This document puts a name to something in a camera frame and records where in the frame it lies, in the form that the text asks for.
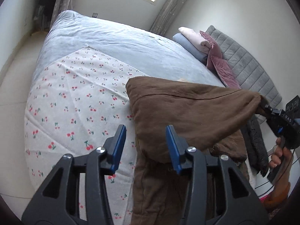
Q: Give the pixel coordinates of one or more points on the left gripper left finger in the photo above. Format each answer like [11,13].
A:
[57,199]

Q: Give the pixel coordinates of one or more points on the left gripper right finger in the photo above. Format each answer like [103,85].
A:
[217,191]

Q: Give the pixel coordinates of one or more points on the brown button jacket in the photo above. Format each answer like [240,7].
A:
[208,117]

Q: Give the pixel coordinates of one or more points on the hanging black clothes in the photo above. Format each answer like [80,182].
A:
[42,14]

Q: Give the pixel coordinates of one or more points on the right hand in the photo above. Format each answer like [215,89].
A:
[281,156]

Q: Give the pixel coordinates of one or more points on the black puffer jacket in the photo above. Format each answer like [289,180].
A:
[256,150]

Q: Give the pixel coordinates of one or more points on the grey quilted headboard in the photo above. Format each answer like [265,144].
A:
[247,71]

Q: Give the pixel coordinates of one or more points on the front pink velvet pillow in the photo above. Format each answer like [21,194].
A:
[224,72]

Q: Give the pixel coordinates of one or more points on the pink velvet pillow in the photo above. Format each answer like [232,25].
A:
[214,51]
[224,72]

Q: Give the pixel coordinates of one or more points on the cherry print cloth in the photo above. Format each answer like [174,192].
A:
[74,105]

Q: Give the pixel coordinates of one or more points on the rear pink velvet pillow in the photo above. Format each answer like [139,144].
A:
[214,51]

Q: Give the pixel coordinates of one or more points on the folded pink blanket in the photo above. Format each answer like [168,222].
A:
[196,39]

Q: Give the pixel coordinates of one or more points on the right grey curtain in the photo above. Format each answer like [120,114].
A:
[166,16]

